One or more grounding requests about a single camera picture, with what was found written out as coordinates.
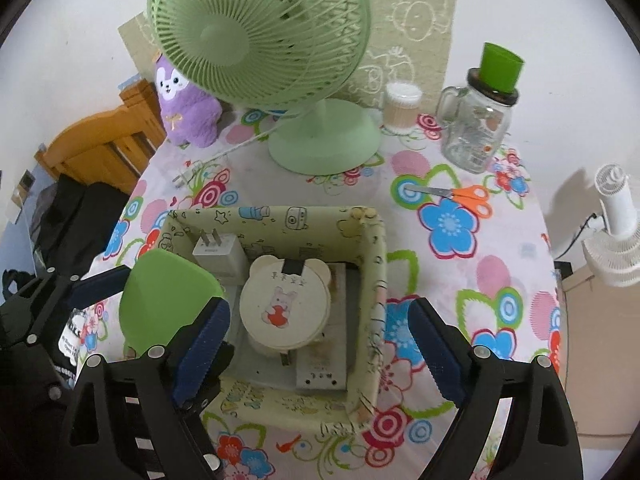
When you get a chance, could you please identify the black bag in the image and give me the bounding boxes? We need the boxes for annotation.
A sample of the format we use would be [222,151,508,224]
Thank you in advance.
[1,269,31,301]

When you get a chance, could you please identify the wooden bed headboard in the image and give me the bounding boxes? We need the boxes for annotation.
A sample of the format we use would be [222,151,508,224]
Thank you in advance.
[34,79,168,195]

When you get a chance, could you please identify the beige cabinet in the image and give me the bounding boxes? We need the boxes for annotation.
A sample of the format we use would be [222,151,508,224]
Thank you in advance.
[559,260,640,453]

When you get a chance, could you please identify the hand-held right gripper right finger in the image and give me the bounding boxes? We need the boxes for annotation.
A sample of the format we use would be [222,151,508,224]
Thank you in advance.
[407,296,583,480]

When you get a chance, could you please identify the purple plush toy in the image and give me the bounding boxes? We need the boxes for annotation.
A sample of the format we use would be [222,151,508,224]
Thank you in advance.
[152,55,223,149]

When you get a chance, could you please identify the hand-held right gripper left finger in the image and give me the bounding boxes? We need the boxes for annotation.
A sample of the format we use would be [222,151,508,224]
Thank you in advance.
[59,296,232,480]

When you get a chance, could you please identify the white charger with prongs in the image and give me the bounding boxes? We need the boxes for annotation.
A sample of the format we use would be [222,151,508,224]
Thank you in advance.
[192,228,249,286]

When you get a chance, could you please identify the glass mug jar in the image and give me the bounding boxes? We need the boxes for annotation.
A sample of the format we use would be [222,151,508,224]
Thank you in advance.
[436,67,521,175]

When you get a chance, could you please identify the floral tablecloth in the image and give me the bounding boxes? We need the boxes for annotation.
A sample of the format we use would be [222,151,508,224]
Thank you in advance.
[85,110,563,480]

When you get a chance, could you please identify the white fan cord with plug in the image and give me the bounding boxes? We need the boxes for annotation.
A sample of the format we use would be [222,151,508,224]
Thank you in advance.
[172,115,301,190]

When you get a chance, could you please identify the white power strip orange label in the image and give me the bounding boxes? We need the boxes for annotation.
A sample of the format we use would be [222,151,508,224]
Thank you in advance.
[295,260,353,392]

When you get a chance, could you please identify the green printed wall sheet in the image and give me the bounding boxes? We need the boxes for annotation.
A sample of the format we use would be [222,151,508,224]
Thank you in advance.
[117,0,461,111]

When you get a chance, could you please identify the round cream case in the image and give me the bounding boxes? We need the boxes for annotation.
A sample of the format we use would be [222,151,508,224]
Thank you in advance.
[239,255,333,357]

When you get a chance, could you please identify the black clothing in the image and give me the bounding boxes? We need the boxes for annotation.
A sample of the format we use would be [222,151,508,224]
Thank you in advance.
[30,175,133,273]

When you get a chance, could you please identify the green rounded plastic case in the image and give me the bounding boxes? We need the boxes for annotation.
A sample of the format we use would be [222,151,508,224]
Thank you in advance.
[119,250,227,358]

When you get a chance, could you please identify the orange handled scissors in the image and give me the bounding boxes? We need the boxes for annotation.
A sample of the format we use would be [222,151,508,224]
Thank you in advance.
[404,184,493,218]

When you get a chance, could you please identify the black fan cable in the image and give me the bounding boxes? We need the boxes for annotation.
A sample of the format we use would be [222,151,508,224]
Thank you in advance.
[554,211,603,261]

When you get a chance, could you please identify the white clip fan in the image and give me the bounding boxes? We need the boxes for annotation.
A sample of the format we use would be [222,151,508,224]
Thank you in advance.
[581,162,640,288]

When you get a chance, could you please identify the green printed storage box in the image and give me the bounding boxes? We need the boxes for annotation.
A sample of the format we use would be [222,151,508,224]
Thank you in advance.
[159,204,390,433]

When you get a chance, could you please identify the cotton swab container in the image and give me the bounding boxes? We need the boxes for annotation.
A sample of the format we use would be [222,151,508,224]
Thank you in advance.
[382,81,422,135]

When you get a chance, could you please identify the green desk fan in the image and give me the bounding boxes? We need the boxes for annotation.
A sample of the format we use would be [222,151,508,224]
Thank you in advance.
[146,0,383,177]

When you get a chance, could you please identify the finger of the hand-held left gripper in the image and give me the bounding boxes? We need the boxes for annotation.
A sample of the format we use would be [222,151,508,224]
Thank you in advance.
[20,265,132,347]
[186,341,237,413]

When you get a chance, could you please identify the green plastic cup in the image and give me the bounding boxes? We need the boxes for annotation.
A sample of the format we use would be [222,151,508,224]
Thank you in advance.
[479,42,527,95]

